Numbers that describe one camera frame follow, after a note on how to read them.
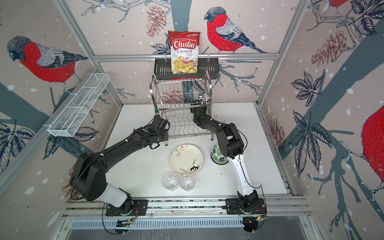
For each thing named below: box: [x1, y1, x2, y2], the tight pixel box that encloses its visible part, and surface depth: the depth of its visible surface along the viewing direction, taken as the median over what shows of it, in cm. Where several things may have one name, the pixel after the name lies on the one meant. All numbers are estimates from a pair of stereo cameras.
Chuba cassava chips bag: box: [168, 30, 201, 75], surface depth 86 cm
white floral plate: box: [169, 144, 204, 176], surface depth 90 cm
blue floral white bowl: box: [210, 157, 230, 165], surface depth 87 cm
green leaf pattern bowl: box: [210, 144, 229, 165], surface depth 88 cm
